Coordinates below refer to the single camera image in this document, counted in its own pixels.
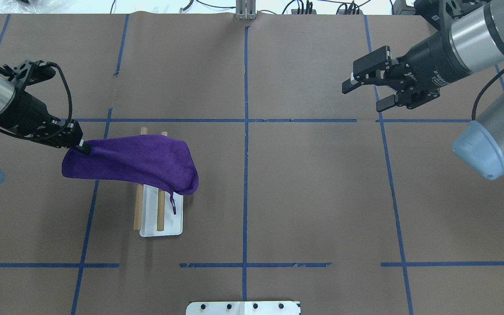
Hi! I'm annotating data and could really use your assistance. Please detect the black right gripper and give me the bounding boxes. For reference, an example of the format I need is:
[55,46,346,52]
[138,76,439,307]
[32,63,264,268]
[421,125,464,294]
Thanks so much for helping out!
[342,32,472,113]

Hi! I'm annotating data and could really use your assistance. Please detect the white rack base tray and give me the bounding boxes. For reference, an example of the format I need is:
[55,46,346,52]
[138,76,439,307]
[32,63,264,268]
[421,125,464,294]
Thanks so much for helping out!
[139,184,183,237]

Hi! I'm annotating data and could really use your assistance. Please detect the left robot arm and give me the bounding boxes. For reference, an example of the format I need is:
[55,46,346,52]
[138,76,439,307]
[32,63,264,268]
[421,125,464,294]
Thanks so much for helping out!
[0,60,91,155]

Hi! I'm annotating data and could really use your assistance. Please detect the wooden rack dowel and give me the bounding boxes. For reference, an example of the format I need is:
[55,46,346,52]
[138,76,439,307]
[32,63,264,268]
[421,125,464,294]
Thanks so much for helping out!
[133,127,148,231]
[156,131,168,232]

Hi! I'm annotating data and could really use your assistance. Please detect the aluminium frame bracket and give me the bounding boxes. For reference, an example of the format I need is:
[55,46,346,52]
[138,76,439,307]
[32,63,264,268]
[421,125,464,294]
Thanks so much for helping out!
[235,0,257,20]

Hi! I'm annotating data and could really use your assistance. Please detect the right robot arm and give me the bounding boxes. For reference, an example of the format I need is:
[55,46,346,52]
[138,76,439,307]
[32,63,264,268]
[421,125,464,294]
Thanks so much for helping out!
[342,0,504,181]

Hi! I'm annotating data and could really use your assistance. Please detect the white mounting plate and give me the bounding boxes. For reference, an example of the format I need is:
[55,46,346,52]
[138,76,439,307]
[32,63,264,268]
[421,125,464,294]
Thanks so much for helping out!
[185,301,301,315]

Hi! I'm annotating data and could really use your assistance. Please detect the black cables at table edge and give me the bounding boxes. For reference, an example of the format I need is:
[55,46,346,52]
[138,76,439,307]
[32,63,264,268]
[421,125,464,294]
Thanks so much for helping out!
[178,0,406,16]

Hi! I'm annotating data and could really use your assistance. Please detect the right wooden rack dowel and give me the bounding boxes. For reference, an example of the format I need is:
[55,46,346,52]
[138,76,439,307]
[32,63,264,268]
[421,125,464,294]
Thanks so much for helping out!
[156,131,168,232]

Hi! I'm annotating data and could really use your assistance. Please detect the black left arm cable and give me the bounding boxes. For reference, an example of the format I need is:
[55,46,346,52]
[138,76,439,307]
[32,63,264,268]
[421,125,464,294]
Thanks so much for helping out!
[0,61,74,140]

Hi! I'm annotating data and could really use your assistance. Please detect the purple towel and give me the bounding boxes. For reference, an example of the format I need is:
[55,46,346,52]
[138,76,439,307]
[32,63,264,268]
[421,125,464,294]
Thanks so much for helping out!
[62,134,199,195]

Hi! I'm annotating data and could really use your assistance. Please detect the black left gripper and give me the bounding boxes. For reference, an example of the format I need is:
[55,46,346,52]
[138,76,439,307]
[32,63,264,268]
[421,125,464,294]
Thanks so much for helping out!
[0,92,92,155]

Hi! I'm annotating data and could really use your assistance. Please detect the left wooden rack dowel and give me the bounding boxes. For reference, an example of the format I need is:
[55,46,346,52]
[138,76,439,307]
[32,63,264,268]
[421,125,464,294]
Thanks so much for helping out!
[133,127,148,231]

